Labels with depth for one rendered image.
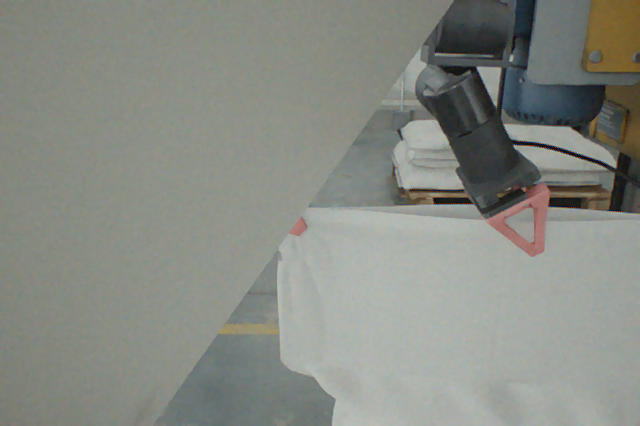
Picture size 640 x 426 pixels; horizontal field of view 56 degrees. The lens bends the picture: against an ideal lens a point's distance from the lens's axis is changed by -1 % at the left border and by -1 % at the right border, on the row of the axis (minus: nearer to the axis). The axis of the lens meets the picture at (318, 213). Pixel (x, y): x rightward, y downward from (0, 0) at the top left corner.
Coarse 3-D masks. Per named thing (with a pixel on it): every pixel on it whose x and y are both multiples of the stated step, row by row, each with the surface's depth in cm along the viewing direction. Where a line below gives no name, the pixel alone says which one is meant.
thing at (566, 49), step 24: (552, 0) 79; (576, 0) 79; (600, 0) 78; (624, 0) 78; (552, 24) 80; (576, 24) 80; (600, 24) 79; (624, 24) 79; (552, 48) 81; (576, 48) 81; (600, 48) 80; (624, 48) 80; (528, 72) 83; (552, 72) 83; (576, 72) 83; (600, 72) 82; (624, 72) 82
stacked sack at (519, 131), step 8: (512, 128) 402; (520, 128) 401; (528, 128) 397; (536, 128) 397; (544, 128) 397; (552, 128) 399; (560, 128) 400; (568, 128) 401; (520, 136) 384; (528, 136) 383; (536, 136) 384; (544, 136) 383; (552, 136) 383; (560, 136) 382; (568, 136) 382; (576, 136) 382
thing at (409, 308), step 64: (320, 256) 68; (384, 256) 67; (448, 256) 65; (512, 256) 64; (576, 256) 64; (320, 320) 71; (384, 320) 69; (448, 320) 67; (512, 320) 67; (576, 320) 67; (320, 384) 71; (384, 384) 71; (448, 384) 70; (512, 384) 70; (576, 384) 69
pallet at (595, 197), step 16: (400, 192) 388; (416, 192) 352; (432, 192) 352; (448, 192) 352; (560, 192) 352; (576, 192) 352; (592, 192) 352; (608, 192) 352; (592, 208) 353; (608, 208) 353
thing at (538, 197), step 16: (512, 192) 60; (528, 192) 60; (544, 192) 59; (480, 208) 61; (496, 208) 59; (512, 208) 59; (544, 208) 60; (496, 224) 60; (544, 224) 61; (512, 240) 62; (544, 240) 62
